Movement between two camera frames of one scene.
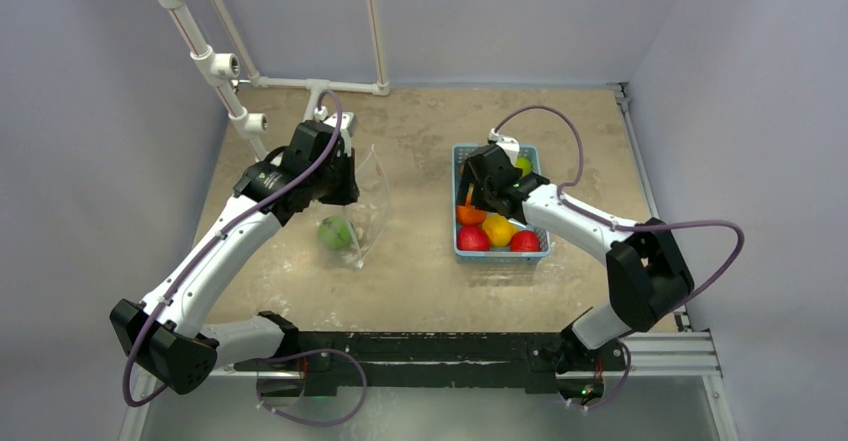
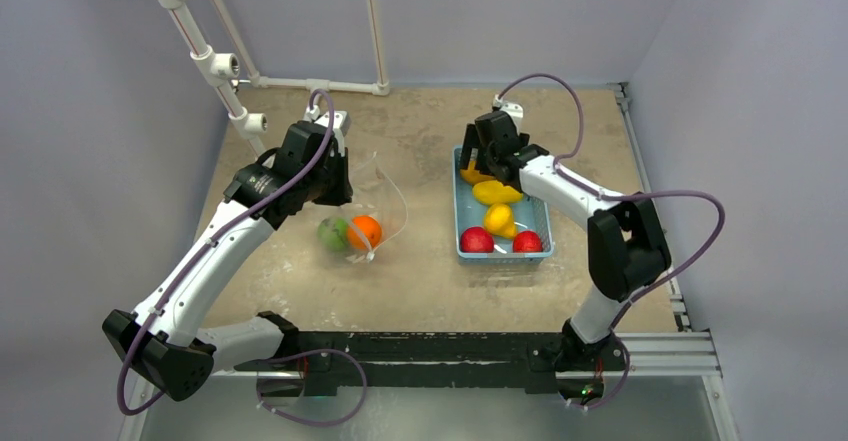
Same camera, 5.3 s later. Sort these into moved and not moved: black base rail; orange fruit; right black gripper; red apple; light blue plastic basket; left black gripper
Moved: orange fruit; right black gripper
Not moved: light blue plastic basket; left black gripper; red apple; black base rail
